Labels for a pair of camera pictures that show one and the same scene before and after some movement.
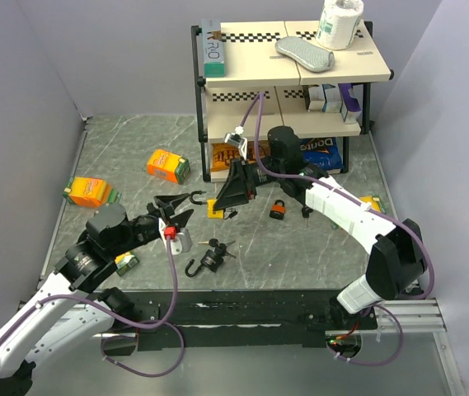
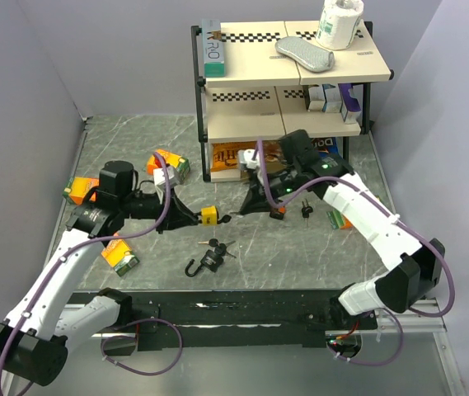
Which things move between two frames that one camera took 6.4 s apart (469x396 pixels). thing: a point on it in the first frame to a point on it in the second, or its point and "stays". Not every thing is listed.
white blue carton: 333,99 stays
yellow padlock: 212,214 to 209,215
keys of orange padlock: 306,211 stays
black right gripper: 238,188 to 256,200
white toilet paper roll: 338,23 stays
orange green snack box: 168,165 stays
